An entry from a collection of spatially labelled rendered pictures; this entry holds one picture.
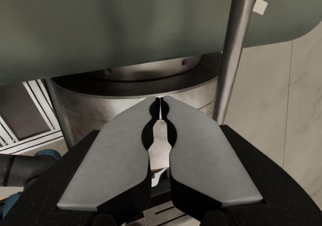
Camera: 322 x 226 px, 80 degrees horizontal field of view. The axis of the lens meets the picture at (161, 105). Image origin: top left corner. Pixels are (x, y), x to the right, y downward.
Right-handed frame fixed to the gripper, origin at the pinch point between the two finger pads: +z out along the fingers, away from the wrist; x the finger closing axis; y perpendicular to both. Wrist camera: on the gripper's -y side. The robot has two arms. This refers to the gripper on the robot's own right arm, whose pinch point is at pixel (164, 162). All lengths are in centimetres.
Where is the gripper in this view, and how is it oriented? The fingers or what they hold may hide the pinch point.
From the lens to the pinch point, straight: 52.7
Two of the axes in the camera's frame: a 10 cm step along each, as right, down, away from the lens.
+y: 0.2, 8.7, 4.9
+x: 3.4, 4.5, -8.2
